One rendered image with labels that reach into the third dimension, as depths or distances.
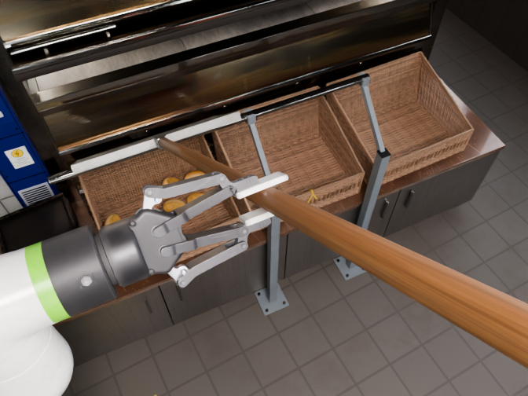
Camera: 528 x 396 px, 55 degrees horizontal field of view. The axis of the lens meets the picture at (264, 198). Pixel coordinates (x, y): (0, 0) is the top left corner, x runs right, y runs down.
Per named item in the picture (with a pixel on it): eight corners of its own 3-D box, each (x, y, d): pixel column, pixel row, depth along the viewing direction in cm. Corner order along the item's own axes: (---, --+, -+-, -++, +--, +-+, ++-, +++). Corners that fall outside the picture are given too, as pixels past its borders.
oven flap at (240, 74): (58, 151, 204) (38, 107, 192) (425, 36, 247) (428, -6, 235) (59, 156, 200) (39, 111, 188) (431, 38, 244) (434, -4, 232)
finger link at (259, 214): (245, 221, 62) (247, 226, 62) (295, 201, 64) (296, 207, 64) (238, 216, 65) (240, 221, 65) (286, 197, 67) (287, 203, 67)
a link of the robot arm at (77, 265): (71, 333, 53) (37, 256, 51) (73, 294, 64) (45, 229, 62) (127, 309, 55) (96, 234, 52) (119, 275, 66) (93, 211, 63)
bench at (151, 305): (35, 288, 269) (-13, 232, 222) (414, 146, 327) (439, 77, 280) (56, 387, 239) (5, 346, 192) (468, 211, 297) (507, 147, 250)
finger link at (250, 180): (218, 196, 63) (211, 174, 62) (255, 181, 64) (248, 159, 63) (221, 198, 61) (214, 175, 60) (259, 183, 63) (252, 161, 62)
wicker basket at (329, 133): (211, 158, 246) (206, 118, 224) (313, 123, 259) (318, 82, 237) (250, 236, 220) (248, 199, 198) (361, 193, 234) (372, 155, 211)
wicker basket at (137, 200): (89, 201, 231) (71, 163, 209) (203, 159, 245) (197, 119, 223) (120, 288, 206) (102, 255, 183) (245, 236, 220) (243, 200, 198)
